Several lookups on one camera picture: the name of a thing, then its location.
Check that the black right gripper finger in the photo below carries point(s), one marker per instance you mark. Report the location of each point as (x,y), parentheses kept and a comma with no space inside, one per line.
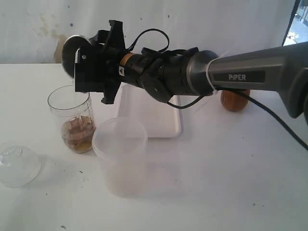
(88,70)
(109,40)

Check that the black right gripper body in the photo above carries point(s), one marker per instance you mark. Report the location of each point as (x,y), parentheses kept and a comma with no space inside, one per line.
(109,61)

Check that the stainless steel cup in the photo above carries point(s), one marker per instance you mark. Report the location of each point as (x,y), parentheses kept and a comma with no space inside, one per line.
(70,47)

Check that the clear plastic shaker cup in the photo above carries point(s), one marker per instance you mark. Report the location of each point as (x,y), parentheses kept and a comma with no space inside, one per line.
(73,112)

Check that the clear domed shaker lid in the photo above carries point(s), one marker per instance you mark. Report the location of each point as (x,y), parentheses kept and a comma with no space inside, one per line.
(18,165)

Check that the brown wooden cup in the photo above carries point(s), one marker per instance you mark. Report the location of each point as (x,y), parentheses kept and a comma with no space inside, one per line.
(232,102)

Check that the translucent plastic tub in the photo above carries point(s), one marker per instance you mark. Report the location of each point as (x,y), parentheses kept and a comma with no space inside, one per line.
(120,145)

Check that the white rectangular tray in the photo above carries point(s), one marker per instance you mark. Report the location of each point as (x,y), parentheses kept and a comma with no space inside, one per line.
(160,120)

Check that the white cable tie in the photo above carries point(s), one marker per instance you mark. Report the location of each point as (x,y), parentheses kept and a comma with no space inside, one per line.
(214,90)

